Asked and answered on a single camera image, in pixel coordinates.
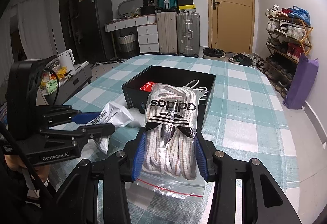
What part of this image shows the white medicine sachet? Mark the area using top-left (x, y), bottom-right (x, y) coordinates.
top-left (94, 137), bottom-right (110, 154)
top-left (87, 102), bottom-right (134, 128)

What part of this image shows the adidas shoelaces plastic bag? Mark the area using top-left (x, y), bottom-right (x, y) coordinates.
top-left (134, 82), bottom-right (206, 201)

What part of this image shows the red white tissue packet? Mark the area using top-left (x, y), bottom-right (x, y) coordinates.
top-left (140, 81), bottom-right (156, 92)

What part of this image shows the white usb cable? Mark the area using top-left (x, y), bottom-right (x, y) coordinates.
top-left (182, 79), bottom-right (210, 101)

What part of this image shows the person's left hand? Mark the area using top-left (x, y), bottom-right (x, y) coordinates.
top-left (4, 155), bottom-right (51, 183)

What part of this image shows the grey low cabinet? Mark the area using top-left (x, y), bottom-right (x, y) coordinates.
top-left (42, 62), bottom-right (93, 105)

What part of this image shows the teal checkered tablecloth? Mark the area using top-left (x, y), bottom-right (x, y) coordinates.
top-left (49, 55), bottom-right (300, 223)

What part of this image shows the black open cardboard box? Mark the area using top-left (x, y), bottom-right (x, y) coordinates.
top-left (122, 66), bottom-right (216, 132)

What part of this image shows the white electric kettle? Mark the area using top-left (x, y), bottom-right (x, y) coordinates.
top-left (58, 50), bottom-right (75, 73)

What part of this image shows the dark refrigerator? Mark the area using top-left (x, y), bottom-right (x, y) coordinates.
top-left (78, 0), bottom-right (115, 64)

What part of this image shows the woven laundry basket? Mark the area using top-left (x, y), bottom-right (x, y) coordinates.
top-left (118, 32), bottom-right (137, 59)

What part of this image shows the white drawer desk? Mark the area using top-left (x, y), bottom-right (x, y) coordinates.
top-left (104, 14), bottom-right (160, 59)

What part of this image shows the purple fabric bag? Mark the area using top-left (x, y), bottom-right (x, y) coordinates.
top-left (283, 54), bottom-right (319, 109)

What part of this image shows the oval mirror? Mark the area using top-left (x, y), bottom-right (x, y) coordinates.
top-left (117, 0), bottom-right (143, 18)

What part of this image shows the tall wooden cabinet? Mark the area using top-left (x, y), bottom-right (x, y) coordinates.
top-left (59, 0), bottom-right (83, 64)

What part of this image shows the beige suitcase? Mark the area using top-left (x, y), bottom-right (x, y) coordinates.
top-left (156, 11), bottom-right (178, 55)

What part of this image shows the silver suitcase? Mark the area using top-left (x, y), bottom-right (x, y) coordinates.
top-left (176, 12), bottom-right (200, 57)

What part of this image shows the wooden shoe rack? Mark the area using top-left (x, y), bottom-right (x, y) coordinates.
top-left (263, 16), bottom-right (313, 98)

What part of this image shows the blue plastic bag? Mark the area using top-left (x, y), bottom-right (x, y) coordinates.
top-left (288, 5), bottom-right (311, 26)

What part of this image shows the wooden door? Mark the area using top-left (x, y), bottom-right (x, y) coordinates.
top-left (208, 0), bottom-right (255, 54)

